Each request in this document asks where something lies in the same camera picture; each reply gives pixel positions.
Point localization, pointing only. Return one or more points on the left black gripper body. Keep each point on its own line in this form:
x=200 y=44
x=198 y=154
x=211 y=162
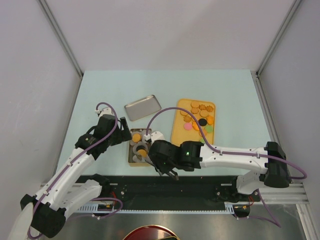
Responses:
x=117 y=138

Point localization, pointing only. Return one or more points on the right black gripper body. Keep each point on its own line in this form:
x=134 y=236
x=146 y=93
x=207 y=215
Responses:
x=164 y=167

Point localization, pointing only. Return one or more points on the orange cookie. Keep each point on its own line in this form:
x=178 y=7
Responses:
x=136 y=137
x=142 y=152

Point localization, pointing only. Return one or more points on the metal tongs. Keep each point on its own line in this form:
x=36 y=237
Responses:
x=162 y=168

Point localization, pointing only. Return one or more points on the silver tin lid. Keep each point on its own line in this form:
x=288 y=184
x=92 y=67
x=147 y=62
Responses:
x=142 y=108

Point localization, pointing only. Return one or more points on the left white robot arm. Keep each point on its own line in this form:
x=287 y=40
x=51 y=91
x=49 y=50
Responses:
x=48 y=210

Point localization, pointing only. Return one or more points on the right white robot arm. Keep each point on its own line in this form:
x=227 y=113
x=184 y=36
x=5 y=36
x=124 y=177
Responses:
x=265 y=166

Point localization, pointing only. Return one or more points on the yellow cookie tin box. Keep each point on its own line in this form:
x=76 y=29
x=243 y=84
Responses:
x=134 y=147

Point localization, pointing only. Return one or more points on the yellow cookie tray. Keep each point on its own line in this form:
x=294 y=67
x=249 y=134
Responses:
x=199 y=109

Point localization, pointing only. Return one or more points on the pink round cookie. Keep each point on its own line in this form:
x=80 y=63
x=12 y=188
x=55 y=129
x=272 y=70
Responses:
x=187 y=126

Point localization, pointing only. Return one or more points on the black sandwich cookie on tray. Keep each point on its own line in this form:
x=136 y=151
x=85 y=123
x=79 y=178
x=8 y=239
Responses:
x=202 y=122

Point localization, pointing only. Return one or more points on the dark red round object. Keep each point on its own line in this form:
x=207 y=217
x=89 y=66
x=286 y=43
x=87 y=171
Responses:
x=151 y=232

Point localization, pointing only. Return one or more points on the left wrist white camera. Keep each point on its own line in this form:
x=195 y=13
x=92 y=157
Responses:
x=104 y=111

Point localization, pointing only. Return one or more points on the wrist white camera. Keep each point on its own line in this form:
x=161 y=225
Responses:
x=104 y=111
x=150 y=138

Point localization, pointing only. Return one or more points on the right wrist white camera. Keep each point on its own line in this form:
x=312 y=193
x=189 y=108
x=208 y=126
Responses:
x=150 y=138

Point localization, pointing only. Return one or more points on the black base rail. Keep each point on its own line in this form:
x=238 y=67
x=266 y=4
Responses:
x=187 y=193

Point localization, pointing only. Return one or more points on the white cable duct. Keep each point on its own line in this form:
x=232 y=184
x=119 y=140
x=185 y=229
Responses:
x=101 y=208

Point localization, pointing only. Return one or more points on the right aluminium frame post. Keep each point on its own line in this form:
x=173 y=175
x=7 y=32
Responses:
x=293 y=10

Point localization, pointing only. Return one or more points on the aluminium frame post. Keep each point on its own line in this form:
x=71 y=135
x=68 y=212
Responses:
x=49 y=15
x=293 y=10

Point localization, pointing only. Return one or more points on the left aluminium frame post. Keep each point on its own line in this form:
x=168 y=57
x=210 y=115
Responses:
x=49 y=15

